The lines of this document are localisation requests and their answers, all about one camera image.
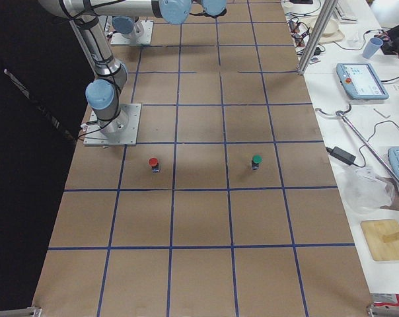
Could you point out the aluminium frame post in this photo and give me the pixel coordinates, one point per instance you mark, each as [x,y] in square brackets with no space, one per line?
[320,25]

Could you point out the wooden cutting board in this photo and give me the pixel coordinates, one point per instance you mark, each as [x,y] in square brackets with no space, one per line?
[382,237]

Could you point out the beige tray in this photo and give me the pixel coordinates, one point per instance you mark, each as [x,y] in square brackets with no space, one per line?
[331,33]

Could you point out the teach pendant near post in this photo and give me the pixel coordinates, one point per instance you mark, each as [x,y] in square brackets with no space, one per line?
[360,81]

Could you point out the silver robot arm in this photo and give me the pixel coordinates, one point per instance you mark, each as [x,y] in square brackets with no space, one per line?
[111,75]
[173,11]

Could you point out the black power adapter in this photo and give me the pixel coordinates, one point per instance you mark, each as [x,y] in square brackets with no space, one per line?
[343,155]

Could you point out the green push button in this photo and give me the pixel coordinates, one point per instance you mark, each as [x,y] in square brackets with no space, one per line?
[255,162]

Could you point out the blue plastic cup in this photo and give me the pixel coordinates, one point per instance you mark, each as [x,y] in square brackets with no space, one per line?
[371,47]

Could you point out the red push button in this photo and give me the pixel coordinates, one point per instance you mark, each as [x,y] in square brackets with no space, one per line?
[154,164]

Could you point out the metal cane rod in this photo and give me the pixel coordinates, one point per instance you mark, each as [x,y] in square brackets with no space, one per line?
[342,115]

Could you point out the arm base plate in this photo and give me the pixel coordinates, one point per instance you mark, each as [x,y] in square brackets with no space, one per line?
[122,131]
[127,32]

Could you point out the clear plastic bag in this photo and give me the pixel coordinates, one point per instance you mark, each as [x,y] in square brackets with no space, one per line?
[363,191]

